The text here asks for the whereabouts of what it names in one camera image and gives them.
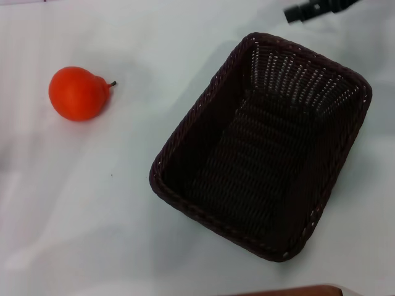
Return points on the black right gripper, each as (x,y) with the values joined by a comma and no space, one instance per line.
(342,4)

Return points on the black woven plastic basket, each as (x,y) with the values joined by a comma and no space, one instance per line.
(256,172)

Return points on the orange toy pear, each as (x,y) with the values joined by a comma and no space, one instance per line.
(75,94)

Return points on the brown wooden edge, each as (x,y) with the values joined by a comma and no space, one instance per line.
(290,291)

